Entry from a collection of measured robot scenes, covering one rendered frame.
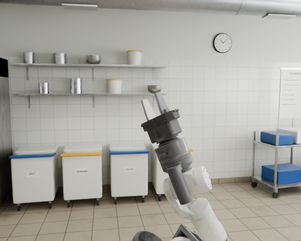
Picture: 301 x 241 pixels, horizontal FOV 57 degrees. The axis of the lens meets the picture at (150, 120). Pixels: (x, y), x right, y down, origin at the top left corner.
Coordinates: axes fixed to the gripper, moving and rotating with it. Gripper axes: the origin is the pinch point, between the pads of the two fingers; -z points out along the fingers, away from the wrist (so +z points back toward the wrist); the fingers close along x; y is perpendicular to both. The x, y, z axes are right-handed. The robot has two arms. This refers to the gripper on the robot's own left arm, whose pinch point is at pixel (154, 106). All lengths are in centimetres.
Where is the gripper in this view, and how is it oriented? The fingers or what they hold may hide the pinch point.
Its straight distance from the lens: 77.2
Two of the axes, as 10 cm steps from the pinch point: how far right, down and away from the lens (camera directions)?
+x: 6.8, -3.1, -6.7
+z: 3.7, 9.3, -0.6
